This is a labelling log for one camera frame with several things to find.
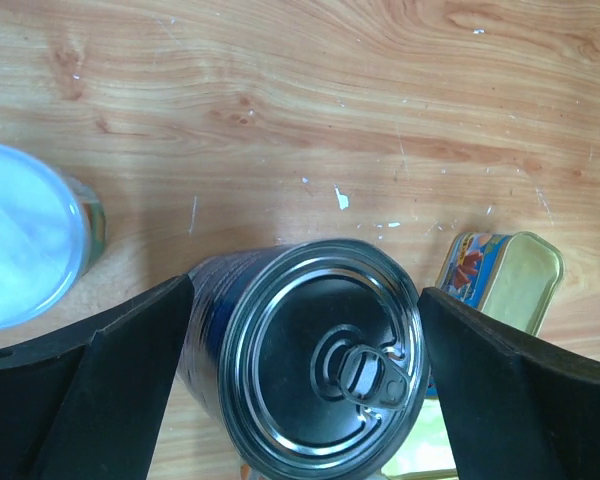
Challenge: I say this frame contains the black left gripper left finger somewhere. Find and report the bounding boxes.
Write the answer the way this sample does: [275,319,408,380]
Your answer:
[0,275,194,479]

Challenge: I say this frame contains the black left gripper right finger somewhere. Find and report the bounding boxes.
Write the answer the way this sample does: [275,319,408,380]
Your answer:
[418,287,600,479]

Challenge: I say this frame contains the gold sardine tin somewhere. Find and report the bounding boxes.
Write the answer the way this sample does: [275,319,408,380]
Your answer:
[436,232,564,336]
[381,399,457,479]

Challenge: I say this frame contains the short green can white lid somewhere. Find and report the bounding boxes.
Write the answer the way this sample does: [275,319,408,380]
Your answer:
[0,145,107,330]

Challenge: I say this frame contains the blue can silver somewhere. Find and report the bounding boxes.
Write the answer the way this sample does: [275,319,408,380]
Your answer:
[178,239,430,479]

